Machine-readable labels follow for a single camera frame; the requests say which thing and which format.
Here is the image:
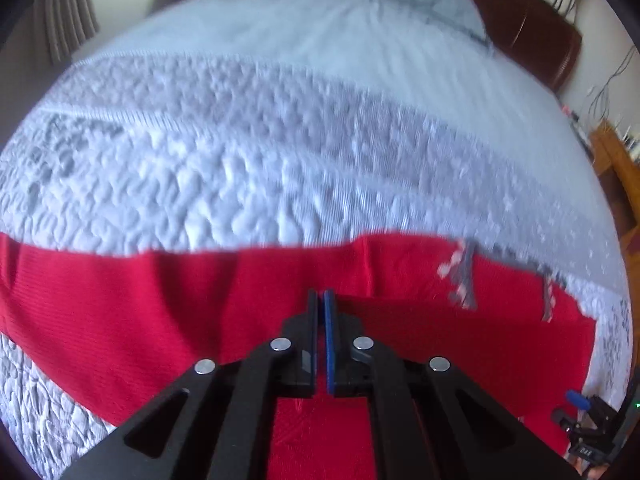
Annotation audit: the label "beige pleated curtain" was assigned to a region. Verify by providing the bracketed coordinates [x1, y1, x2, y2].
[35, 0, 101, 65]

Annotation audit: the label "black wall cables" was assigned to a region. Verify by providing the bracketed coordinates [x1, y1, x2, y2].
[550, 0, 640, 128]

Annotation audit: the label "light blue bed sheet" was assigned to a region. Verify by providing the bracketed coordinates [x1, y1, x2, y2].
[75, 0, 496, 91]

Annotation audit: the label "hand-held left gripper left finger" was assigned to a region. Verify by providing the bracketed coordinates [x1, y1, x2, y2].
[60, 289, 321, 480]

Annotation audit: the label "white quilted bedspread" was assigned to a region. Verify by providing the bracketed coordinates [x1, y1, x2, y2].
[0, 55, 633, 466]

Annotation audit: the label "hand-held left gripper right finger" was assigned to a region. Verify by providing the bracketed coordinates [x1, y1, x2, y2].
[324, 289, 583, 480]

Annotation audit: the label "wooden nightstand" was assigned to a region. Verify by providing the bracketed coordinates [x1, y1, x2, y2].
[589, 120, 640, 241]

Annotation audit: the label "red knit sweater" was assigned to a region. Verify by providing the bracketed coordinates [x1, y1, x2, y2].
[0, 232, 598, 480]

